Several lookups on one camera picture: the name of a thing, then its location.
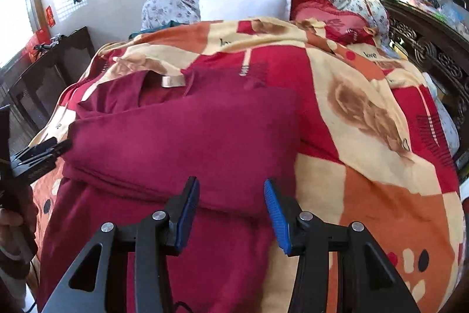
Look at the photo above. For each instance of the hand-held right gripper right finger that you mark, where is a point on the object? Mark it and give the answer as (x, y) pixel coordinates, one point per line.
(275, 221)

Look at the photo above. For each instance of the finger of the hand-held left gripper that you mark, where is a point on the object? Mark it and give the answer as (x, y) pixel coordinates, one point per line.
(51, 157)
(40, 148)

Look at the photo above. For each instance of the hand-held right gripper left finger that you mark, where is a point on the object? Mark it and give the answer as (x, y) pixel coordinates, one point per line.
(187, 216)

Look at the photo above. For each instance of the maroon shirt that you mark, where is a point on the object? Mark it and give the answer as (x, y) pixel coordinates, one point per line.
(176, 151)

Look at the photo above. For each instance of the person's left hand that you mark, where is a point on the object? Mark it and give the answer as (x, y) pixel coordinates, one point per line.
(9, 230)

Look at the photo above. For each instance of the dark wooden side table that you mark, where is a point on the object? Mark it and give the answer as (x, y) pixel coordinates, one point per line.
(47, 67)

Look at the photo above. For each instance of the red bag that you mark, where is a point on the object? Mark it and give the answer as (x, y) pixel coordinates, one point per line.
(36, 43)

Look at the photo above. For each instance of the red orange printed blanket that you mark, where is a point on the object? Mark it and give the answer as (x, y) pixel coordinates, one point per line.
(384, 166)

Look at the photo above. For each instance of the teal cloth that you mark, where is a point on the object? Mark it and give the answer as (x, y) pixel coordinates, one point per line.
(161, 29)

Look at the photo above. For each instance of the pink red heart cushion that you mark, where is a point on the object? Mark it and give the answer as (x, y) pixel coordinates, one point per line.
(329, 18)

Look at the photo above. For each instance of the white pillow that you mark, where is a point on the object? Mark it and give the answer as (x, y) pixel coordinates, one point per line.
(244, 7)

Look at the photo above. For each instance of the carved dark wooden headboard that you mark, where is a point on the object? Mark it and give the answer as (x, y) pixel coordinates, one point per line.
(428, 52)

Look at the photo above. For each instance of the red paper wall sign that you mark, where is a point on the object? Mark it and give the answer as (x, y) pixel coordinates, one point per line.
(49, 16)

